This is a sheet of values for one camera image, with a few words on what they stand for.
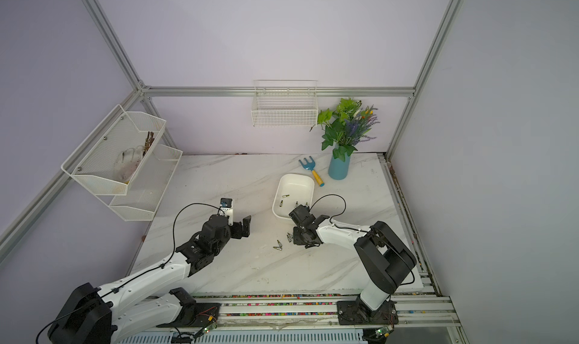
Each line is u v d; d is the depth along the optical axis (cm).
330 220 63
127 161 78
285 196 104
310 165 115
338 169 110
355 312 73
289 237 93
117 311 43
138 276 48
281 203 101
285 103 96
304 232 77
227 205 72
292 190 107
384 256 47
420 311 76
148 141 82
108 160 76
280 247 88
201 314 72
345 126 87
